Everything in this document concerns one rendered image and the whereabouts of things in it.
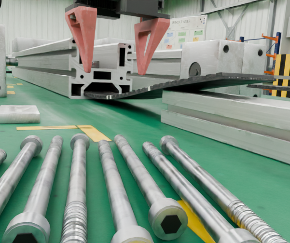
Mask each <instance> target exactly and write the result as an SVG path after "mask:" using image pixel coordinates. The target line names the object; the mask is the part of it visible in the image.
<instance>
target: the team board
mask: <svg viewBox="0 0 290 243"><path fill-rule="evenodd" d="M206 29H207V15H199V16H190V17H182V18H173V19H170V26H169V28H168V30H167V31H166V33H165V35H164V36H163V38H162V40H161V41H160V43H159V45H158V47H157V48H156V51H162V50H177V49H182V44H183V43H186V42H196V41H206Z"/></svg>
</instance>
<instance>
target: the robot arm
mask: <svg viewBox="0 0 290 243"><path fill-rule="evenodd" d="M163 8H164V0H73V4H72V5H70V6H68V7H67V8H65V20H66V22H67V24H68V26H69V29H70V31H71V33H72V35H73V37H74V40H75V42H76V44H77V46H78V49H79V52H80V56H81V60H82V64H83V68H84V71H85V72H86V73H90V72H91V67H92V61H93V51H94V41H95V30H96V20H97V18H104V19H110V20H117V19H120V16H121V14H124V15H130V16H136V17H142V22H141V23H137V24H134V31H135V44H136V56H137V67H138V74H139V75H145V74H146V71H147V69H148V66H149V64H150V61H151V59H152V56H153V54H154V52H155V50H156V48H157V47H158V45H159V43H160V41H161V40H162V38H163V36H164V35H165V33H166V31H167V30H168V28H169V26H170V15H169V14H164V13H158V10H161V9H163ZM149 34H151V35H150V39H149V42H148V46H147V49H146V53H145V54H144V52H145V47H146V42H147V37H148V35H149Z"/></svg>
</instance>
